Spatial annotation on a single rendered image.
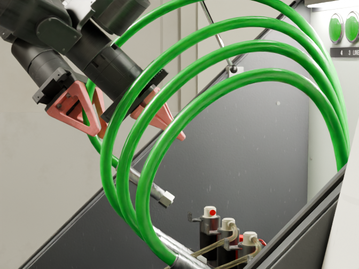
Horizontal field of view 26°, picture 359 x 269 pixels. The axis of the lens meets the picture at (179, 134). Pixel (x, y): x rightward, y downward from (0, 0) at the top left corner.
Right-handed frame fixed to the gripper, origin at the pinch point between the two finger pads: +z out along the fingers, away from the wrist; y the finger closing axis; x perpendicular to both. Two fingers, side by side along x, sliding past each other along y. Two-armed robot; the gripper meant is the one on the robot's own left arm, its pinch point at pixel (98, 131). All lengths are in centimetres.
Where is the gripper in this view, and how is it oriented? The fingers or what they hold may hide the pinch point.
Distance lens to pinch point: 114.1
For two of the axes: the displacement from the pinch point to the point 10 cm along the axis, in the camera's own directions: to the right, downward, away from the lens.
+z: 6.1, 7.0, -3.7
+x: -6.8, 7.0, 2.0
